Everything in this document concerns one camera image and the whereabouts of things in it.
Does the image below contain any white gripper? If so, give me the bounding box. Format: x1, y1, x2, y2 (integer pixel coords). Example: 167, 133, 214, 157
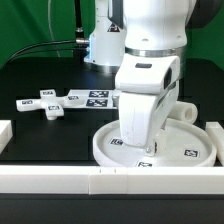
115, 53, 180, 156

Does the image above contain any white round table top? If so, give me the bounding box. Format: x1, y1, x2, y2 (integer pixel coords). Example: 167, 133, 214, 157
93, 118, 217, 168

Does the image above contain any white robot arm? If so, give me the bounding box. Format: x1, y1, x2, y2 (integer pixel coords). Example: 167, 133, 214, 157
85, 0, 224, 155

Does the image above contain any white right fence block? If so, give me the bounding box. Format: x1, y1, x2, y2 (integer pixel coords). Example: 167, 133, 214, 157
205, 122, 224, 167

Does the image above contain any white fence block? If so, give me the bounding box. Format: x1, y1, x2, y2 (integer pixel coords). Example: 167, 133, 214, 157
0, 120, 13, 154
205, 122, 224, 167

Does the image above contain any white front fence bar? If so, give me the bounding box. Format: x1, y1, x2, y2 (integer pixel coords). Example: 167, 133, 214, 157
0, 165, 224, 195

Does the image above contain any white marker sheet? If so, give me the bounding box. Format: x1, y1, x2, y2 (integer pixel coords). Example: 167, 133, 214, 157
67, 89, 120, 109

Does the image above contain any white cross-shaped table base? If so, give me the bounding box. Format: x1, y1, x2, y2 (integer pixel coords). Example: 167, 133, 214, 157
16, 89, 84, 120

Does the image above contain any white left fence block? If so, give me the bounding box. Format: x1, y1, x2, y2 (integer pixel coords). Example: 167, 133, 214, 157
0, 120, 13, 154

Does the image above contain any black vertical cable connector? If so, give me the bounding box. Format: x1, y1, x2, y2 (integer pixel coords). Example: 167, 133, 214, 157
74, 0, 84, 45

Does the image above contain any black cable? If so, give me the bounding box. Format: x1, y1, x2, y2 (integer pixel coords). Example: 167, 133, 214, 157
2, 39, 88, 68

